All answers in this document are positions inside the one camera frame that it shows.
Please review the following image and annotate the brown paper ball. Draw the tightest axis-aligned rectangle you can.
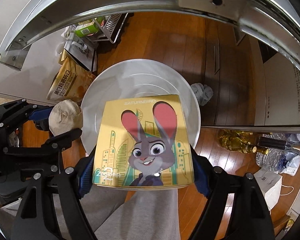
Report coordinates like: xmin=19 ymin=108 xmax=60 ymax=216
xmin=49 ymin=100 xmax=83 ymax=136

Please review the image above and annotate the yellow cartoon rabbit box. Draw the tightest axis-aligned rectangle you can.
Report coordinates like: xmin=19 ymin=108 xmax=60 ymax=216
xmin=92 ymin=95 xmax=194 ymax=190

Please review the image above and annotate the white round trash bin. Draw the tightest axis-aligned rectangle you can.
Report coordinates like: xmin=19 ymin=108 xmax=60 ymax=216
xmin=81 ymin=59 xmax=201 ymax=154

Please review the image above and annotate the plastic water bottle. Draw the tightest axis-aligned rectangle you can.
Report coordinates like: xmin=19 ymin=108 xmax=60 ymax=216
xmin=256 ymin=148 xmax=300 ymax=176

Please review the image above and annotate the tan printed flour bag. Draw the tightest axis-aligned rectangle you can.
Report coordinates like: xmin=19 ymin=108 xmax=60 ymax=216
xmin=46 ymin=57 xmax=96 ymax=103

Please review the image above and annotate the grey trousers leg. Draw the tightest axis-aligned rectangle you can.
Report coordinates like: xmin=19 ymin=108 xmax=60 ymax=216
xmin=0 ymin=184 xmax=180 ymax=240

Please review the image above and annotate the black white magazine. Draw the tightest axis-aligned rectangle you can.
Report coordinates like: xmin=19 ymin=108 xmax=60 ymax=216
xmin=64 ymin=32 xmax=97 ymax=72

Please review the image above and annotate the green white carton box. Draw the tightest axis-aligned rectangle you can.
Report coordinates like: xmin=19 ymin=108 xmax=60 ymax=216
xmin=75 ymin=16 xmax=106 ymax=37

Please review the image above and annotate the white metal storage rack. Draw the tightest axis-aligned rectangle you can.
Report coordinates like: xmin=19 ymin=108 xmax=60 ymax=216
xmin=80 ymin=13 xmax=128 ymax=44

